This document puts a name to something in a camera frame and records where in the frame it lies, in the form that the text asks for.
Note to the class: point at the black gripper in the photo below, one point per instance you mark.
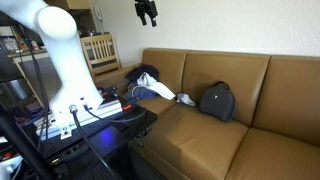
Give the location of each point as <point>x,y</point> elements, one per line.
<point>146,6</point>

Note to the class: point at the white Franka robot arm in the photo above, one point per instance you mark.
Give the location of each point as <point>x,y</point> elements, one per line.
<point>68,66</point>

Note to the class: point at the dark navy garment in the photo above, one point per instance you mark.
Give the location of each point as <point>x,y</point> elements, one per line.
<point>148,70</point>

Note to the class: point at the wooden slatted chair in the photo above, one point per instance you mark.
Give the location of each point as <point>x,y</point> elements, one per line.
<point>100,50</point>

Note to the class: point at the white crumpled shirt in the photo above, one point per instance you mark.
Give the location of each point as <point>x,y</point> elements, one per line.
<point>154,85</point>

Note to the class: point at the small white crumpled cloth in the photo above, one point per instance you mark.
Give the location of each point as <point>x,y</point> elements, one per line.
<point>185,99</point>

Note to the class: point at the black rounded bag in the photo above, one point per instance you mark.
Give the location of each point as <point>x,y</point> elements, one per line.
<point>216,103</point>

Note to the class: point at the kitchen counter top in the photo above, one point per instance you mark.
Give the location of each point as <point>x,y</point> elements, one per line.
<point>30,52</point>

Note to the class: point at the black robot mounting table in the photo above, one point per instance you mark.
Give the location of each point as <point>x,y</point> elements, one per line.
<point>110,140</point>

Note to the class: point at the brown leather sofa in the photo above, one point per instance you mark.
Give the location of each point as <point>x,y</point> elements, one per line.
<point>206,143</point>

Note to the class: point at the metal waste bin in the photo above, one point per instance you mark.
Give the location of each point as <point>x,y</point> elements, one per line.
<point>16,89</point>

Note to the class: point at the black tripod pole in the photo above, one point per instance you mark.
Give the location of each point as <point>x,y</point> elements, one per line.
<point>20,143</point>

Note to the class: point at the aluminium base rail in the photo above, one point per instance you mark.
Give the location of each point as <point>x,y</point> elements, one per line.
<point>107,108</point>

